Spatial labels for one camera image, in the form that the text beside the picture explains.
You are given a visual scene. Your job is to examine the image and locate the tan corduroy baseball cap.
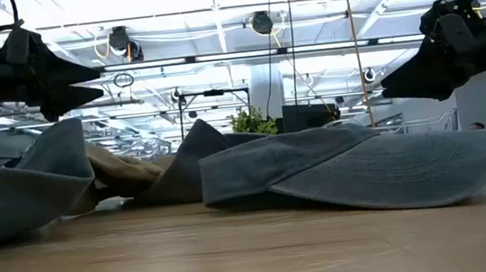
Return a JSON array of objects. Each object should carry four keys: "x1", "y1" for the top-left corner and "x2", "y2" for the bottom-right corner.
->
[{"x1": 58, "y1": 133, "x2": 180, "y2": 218}]

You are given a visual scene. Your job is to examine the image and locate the blue denim baseball cap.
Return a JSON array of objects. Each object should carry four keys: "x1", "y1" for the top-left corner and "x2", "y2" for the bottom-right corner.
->
[
  {"x1": 195, "y1": 109, "x2": 486, "y2": 232},
  {"x1": 0, "y1": 115, "x2": 102, "y2": 240},
  {"x1": 117, "y1": 111, "x2": 276, "y2": 212}
]

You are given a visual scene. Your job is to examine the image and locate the small ceiling reel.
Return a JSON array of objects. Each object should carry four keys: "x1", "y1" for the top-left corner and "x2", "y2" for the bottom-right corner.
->
[
  {"x1": 361, "y1": 66, "x2": 378, "y2": 86},
  {"x1": 168, "y1": 86, "x2": 185, "y2": 104}
]

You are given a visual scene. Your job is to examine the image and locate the black monitor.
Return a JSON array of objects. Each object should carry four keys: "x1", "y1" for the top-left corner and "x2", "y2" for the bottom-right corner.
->
[{"x1": 281, "y1": 100, "x2": 343, "y2": 134}]

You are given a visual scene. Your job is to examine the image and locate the long ceiling light strip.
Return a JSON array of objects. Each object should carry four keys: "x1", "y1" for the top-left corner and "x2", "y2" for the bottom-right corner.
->
[{"x1": 94, "y1": 31, "x2": 427, "y2": 77}]

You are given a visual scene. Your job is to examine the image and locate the green plant in white pot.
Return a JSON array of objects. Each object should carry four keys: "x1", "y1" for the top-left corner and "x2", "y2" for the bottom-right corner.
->
[{"x1": 225, "y1": 104, "x2": 280, "y2": 141}]

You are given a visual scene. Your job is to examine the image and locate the black hanging cable loop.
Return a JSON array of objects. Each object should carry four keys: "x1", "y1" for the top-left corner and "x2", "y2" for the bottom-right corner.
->
[{"x1": 112, "y1": 70, "x2": 137, "y2": 90}]

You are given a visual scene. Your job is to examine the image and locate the black ceiling cable reel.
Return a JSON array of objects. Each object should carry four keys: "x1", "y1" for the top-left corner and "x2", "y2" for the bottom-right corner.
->
[
  {"x1": 106, "y1": 23, "x2": 146, "y2": 66},
  {"x1": 249, "y1": 9, "x2": 276, "y2": 38}
]

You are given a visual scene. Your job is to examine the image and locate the yellow hanging power cord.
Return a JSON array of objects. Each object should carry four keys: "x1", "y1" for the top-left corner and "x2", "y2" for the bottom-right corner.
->
[{"x1": 342, "y1": 0, "x2": 378, "y2": 130}]

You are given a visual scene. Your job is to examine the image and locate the black hanging power cable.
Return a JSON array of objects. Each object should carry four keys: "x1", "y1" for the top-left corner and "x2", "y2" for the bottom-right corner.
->
[{"x1": 284, "y1": 0, "x2": 306, "y2": 131}]

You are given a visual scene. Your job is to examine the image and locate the black metal stand frame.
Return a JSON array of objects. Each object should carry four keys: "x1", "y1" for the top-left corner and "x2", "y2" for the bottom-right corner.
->
[{"x1": 175, "y1": 85, "x2": 255, "y2": 140}]

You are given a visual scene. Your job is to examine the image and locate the thin black hanging cable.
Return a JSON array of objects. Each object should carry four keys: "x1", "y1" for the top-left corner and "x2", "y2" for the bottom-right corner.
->
[{"x1": 253, "y1": 0, "x2": 285, "y2": 119}]

